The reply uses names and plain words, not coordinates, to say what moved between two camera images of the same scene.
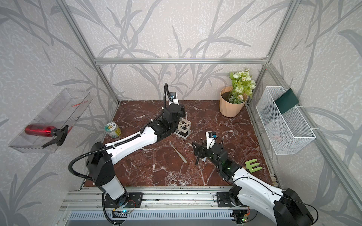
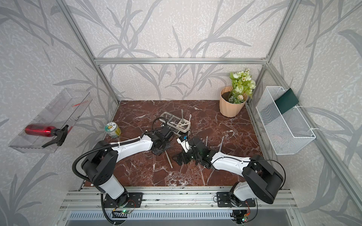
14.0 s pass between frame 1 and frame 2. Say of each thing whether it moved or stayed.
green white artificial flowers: stayed
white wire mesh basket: stayed
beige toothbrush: moved
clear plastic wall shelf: stayed
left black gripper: moved
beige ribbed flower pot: stayed
